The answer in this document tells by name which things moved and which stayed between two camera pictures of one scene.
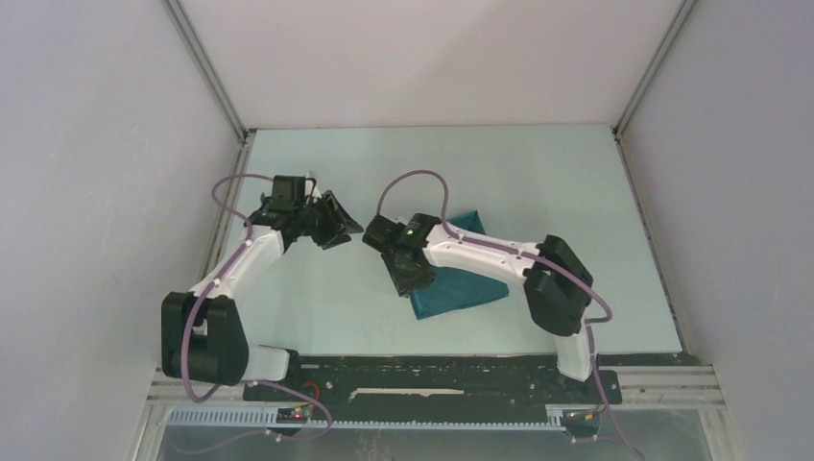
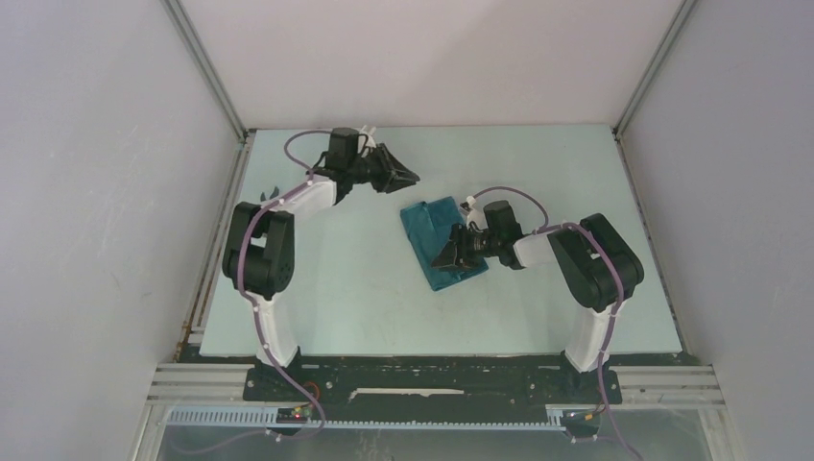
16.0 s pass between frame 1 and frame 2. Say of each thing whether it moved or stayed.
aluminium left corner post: stayed
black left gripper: moved
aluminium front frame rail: stayed
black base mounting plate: stayed
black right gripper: moved
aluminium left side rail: stayed
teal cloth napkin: moved
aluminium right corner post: stayed
